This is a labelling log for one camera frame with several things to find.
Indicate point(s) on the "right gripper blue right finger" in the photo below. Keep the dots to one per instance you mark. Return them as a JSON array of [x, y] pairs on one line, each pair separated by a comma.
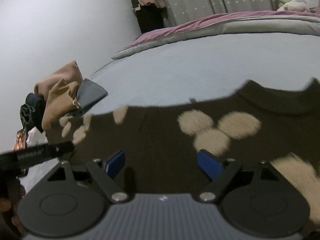
[[208, 164]]

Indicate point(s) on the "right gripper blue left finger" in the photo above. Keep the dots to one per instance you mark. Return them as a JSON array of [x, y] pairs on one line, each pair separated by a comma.
[[115, 164]]

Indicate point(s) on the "dark brown patterned sweater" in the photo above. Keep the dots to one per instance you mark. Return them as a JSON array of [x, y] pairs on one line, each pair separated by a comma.
[[254, 124]]

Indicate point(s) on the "hanging pink black clothes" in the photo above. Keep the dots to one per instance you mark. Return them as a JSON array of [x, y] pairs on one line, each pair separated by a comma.
[[149, 14]]

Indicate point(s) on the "white packet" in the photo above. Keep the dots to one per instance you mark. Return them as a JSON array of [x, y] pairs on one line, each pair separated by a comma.
[[35, 137]]

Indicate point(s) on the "black garment pile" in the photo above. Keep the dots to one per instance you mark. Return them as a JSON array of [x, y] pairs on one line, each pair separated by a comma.
[[31, 113]]

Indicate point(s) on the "folded grey garment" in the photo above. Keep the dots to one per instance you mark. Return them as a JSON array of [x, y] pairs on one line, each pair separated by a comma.
[[88, 94]]

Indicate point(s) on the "tan brown garment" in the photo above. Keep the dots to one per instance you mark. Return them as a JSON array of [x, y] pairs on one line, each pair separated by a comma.
[[60, 101]]

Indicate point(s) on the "light blue bed sheet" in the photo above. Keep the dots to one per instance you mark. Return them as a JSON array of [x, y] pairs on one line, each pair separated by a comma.
[[206, 69]]

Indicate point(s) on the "pink grey duvet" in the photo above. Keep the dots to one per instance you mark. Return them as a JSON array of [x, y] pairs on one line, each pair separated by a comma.
[[247, 22]]

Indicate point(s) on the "white plush toy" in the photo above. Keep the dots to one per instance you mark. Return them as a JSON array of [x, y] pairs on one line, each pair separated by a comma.
[[294, 6]]

